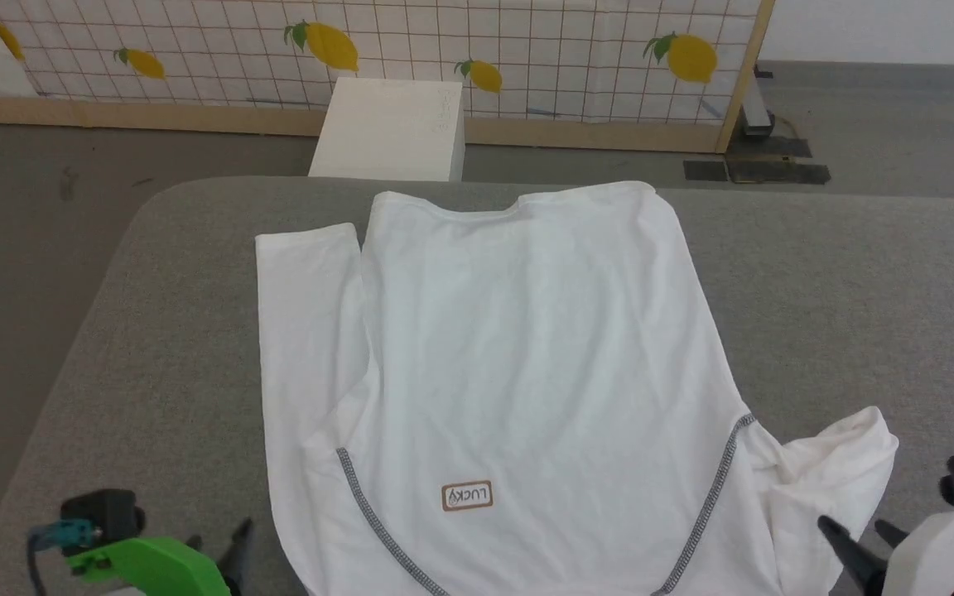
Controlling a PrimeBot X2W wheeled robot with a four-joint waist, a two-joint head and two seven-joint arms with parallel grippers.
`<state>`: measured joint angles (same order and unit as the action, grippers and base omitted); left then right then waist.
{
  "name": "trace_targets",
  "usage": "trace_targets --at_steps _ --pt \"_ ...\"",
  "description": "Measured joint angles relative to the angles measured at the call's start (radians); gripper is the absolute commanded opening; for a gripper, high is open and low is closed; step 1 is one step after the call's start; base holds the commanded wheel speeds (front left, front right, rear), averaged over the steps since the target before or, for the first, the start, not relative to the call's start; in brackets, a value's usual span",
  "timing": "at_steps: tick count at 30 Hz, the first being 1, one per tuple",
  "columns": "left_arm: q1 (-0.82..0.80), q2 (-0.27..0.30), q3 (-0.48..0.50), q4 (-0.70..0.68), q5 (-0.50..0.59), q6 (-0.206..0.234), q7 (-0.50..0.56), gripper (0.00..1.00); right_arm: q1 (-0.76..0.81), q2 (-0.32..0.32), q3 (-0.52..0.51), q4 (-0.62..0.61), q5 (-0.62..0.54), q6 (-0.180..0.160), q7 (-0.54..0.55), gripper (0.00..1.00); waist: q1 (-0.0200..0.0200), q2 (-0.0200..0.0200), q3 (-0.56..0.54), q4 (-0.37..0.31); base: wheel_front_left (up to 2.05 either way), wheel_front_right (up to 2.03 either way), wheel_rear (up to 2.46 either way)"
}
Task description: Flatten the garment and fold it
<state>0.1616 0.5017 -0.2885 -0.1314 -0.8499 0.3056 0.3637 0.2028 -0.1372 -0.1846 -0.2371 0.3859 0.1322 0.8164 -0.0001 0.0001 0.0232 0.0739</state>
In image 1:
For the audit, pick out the long black floor mat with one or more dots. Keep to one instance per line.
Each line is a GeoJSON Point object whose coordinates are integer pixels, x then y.
{"type": "Point", "coordinates": [779, 172]}

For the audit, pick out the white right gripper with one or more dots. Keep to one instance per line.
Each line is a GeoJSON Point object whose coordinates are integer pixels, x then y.
{"type": "Point", "coordinates": [941, 555]}

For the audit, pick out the white long-sleeve shirt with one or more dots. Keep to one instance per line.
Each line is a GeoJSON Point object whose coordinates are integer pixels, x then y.
{"type": "Point", "coordinates": [527, 331]}

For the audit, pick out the white box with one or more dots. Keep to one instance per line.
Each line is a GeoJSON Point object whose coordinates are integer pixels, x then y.
{"type": "Point", "coordinates": [386, 132]}

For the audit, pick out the dark floor mat under foot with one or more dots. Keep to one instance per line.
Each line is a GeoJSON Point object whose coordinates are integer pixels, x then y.
{"type": "Point", "coordinates": [783, 147]}

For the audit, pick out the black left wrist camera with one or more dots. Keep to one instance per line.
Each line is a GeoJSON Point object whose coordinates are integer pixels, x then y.
{"type": "Point", "coordinates": [108, 509]}

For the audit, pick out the lemon print wood-framed screen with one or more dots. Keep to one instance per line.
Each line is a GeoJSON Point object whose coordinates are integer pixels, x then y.
{"type": "Point", "coordinates": [568, 50]}

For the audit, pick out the metal screen foot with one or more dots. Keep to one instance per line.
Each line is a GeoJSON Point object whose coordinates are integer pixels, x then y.
{"type": "Point", "coordinates": [754, 108]}

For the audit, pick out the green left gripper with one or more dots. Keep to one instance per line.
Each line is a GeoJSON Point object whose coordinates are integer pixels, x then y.
{"type": "Point", "coordinates": [162, 567]}

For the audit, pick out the small black floor mat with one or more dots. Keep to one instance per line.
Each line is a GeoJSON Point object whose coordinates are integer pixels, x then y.
{"type": "Point", "coordinates": [705, 170]}

